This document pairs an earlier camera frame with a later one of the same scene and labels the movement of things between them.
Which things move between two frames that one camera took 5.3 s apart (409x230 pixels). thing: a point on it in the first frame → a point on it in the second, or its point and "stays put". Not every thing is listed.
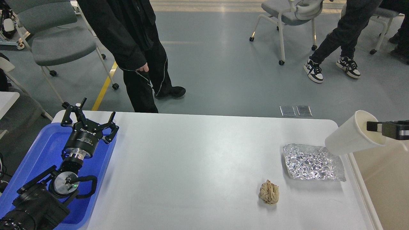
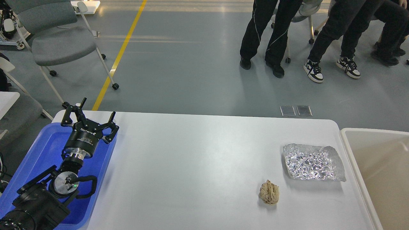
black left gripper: [84, 140] stays put
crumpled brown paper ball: [269, 192] stays put
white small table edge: [7, 99] stays put
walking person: [128, 29] → [286, 10]
